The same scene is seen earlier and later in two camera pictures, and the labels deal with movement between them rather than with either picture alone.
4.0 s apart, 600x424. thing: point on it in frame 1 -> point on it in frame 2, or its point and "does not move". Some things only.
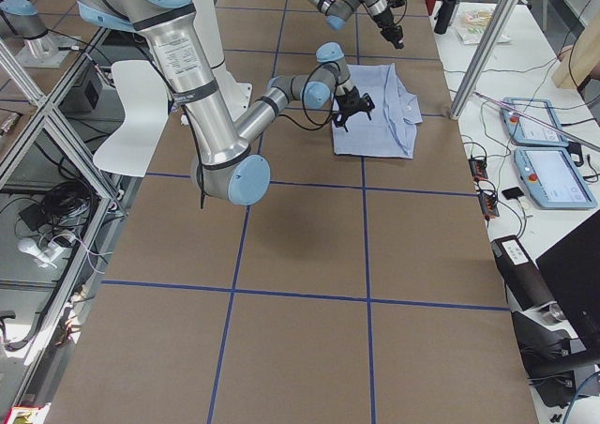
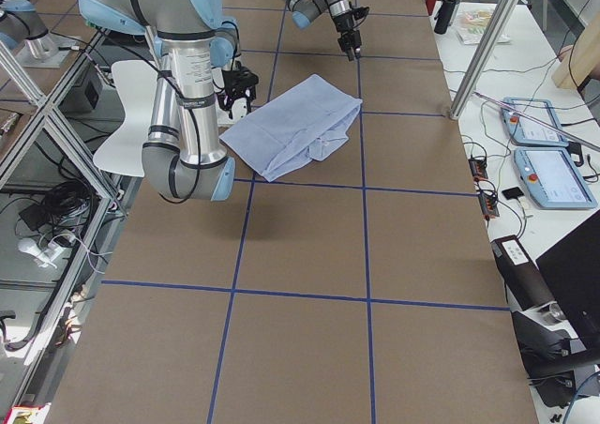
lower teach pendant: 553,178 does not move
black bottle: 445,12 does not move
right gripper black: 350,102 -> 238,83
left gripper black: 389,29 -> 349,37
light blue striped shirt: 392,130 -> 310,119
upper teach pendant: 523,130 does not move
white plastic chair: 146,113 does not move
